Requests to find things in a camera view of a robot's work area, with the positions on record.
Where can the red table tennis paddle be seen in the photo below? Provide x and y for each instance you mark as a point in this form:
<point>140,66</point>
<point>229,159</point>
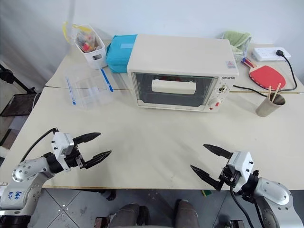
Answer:
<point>267,74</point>

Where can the cream toaster oven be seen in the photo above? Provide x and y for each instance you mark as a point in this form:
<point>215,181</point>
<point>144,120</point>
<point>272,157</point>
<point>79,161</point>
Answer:
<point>180,52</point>

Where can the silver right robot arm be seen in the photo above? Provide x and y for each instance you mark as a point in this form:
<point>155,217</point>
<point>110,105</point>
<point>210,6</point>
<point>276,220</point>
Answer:
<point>275,194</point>

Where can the grey cup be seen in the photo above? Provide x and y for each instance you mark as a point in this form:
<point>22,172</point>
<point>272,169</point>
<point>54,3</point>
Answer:
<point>266,109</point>

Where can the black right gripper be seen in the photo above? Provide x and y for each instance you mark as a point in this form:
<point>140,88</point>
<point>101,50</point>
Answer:
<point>229,177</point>

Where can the white power strip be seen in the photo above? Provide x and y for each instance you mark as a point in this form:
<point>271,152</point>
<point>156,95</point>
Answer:
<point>264,54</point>

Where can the green towel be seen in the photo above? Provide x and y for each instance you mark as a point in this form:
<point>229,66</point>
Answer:
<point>237,38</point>

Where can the teal fabric lunch bag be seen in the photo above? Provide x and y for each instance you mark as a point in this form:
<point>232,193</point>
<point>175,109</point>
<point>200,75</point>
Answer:
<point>120,53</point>

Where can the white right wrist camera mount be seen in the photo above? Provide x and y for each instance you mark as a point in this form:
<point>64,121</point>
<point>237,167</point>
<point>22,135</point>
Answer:
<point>242,166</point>

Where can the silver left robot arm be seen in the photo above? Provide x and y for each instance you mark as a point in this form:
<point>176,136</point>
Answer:
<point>28,169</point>

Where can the dark rounded shape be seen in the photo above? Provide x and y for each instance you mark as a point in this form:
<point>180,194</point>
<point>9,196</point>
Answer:
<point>128,215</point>
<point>187,213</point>

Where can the black stand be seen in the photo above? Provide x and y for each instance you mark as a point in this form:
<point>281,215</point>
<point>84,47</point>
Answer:
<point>16,102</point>

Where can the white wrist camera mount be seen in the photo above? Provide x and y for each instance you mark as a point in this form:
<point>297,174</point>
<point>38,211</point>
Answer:
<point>62,145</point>
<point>242,166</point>

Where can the clear container under towel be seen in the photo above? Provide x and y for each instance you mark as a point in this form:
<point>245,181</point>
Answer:
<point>240,54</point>

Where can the clear plastic lidded box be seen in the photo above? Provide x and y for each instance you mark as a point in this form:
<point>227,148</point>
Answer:
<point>89,91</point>

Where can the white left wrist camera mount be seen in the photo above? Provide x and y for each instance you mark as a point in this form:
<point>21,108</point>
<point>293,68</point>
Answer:
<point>62,145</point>

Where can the white plastic storage bin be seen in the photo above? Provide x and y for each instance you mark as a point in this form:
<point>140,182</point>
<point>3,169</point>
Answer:
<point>96,58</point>

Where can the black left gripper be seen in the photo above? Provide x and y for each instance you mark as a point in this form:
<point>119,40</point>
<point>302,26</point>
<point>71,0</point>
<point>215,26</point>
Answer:
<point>76,160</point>

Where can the wooden chopstick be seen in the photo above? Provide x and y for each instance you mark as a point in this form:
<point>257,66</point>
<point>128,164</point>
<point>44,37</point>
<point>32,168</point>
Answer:
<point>269,92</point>
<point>276,91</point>

